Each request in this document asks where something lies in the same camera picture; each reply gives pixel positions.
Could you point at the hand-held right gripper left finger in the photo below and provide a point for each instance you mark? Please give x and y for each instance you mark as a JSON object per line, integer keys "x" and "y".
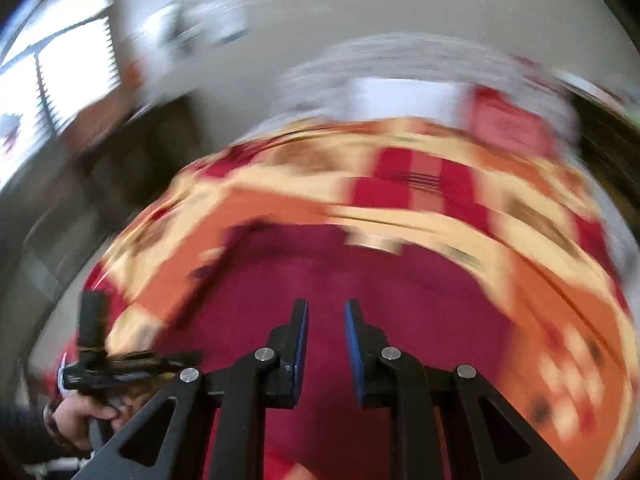
{"x": 300, "y": 355}

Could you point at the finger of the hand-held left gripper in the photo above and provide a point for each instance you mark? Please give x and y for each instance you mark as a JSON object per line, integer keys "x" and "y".
{"x": 155, "y": 358}

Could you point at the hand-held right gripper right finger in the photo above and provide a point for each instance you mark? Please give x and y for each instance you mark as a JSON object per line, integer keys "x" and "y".
{"x": 352, "y": 355}

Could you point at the maroon sweater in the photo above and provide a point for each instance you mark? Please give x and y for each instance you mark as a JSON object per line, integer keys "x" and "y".
{"x": 400, "y": 300}

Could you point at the person's left forearm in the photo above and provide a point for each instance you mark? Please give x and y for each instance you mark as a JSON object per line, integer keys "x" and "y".
{"x": 25, "y": 435}

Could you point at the person's left hand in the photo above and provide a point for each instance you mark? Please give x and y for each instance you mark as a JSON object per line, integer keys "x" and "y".
{"x": 75, "y": 417}

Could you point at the dark wooden side cabinet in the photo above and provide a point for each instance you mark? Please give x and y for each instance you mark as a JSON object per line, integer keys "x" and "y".
{"x": 125, "y": 160}

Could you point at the orange red printed blanket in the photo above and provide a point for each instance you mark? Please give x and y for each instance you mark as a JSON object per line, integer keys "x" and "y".
{"x": 550, "y": 310}

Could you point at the white pillow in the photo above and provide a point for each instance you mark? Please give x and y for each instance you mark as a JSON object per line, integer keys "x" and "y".
{"x": 410, "y": 100}

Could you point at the red heart cushion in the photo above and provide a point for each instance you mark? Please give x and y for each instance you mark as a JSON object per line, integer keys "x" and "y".
{"x": 510, "y": 120}

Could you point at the window with blinds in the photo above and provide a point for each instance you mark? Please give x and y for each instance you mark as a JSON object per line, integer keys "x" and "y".
{"x": 65, "y": 75}

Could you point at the grey floral pillows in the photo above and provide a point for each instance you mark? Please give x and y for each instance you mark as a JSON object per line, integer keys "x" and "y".
{"x": 360, "y": 57}

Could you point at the white wall poster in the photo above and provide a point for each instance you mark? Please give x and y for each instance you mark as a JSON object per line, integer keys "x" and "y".
{"x": 210, "y": 15}

